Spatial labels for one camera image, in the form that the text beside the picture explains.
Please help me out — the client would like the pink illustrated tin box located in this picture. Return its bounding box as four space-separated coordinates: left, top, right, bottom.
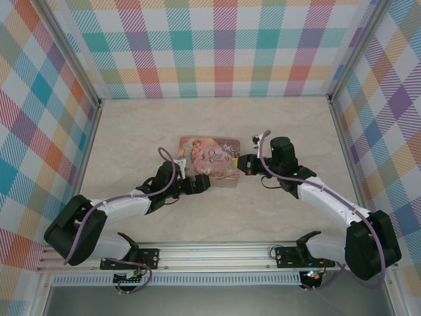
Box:
177 136 241 189

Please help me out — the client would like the left electronics board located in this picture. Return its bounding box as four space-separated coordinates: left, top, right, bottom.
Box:
113 271 147 286

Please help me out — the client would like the electronics board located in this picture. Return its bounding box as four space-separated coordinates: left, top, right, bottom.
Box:
113 271 147 286
301 269 325 284

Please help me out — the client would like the grey metal panel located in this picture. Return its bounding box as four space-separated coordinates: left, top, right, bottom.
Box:
42 284 395 316

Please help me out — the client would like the right electronics board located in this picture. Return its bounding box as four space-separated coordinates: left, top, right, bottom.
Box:
301 269 325 284

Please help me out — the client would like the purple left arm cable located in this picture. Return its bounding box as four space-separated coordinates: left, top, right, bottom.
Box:
62 147 175 294

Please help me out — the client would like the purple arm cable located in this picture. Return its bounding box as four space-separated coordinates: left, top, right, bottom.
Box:
258 130 386 292
62 147 175 294

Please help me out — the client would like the thin black right gripper cable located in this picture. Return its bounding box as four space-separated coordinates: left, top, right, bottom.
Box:
259 174 284 191

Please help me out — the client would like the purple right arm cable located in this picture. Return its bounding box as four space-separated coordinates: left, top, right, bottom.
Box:
258 130 386 292

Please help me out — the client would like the aluminium mounting rail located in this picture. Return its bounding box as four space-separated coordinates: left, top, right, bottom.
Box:
36 242 401 273

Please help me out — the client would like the aluminium right side rail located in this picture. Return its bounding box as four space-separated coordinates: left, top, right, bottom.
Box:
328 95 374 217

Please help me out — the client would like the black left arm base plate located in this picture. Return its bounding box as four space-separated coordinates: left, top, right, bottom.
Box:
100 247 161 271

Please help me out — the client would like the aluminium left side rail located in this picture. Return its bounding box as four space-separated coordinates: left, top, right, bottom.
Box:
64 100 105 207

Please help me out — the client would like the white slotted cable duct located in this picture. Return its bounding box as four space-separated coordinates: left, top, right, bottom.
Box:
52 271 302 286

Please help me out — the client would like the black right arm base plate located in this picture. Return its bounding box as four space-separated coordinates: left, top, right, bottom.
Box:
275 246 336 269

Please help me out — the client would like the aluminium right frame post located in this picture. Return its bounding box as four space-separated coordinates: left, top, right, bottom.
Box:
327 0 392 103

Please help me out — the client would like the aluminium frame post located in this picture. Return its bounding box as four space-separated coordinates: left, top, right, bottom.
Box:
327 0 392 103
41 0 105 111

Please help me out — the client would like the aluminium left frame post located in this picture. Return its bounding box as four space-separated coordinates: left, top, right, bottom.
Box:
41 0 105 111

